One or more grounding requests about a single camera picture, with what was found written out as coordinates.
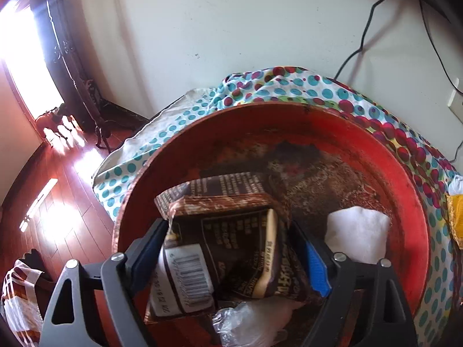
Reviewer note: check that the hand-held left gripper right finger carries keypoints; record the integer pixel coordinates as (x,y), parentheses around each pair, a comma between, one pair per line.
(318,271)

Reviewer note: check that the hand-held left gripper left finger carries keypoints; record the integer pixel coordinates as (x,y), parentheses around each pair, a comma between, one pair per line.
(148,256)

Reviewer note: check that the brown snack packet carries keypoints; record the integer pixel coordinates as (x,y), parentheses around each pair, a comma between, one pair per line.
(231,238)

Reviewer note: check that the red round basin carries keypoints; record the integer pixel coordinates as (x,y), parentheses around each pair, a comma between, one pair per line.
(361,144)

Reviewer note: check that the yellow box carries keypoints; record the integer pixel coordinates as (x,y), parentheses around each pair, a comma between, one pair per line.
(456,217)

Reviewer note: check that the white tissue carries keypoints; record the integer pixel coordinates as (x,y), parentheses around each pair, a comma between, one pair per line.
(356,231)

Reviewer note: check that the clear plastic wrap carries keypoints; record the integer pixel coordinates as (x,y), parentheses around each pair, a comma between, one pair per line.
(249,325)

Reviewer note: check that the dark cloth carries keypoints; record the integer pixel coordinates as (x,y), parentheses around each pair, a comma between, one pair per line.
(34,264)

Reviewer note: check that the plaid cloth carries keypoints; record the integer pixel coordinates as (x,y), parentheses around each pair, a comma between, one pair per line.
(18,296)

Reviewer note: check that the polka-dot cloth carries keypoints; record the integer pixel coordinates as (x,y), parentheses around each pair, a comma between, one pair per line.
(307,86)

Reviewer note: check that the dark ornate wooden stand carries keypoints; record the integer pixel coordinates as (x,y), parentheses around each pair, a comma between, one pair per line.
(68,43)

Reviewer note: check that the white wall plate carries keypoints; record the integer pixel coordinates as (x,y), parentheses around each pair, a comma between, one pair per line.
(456,104)

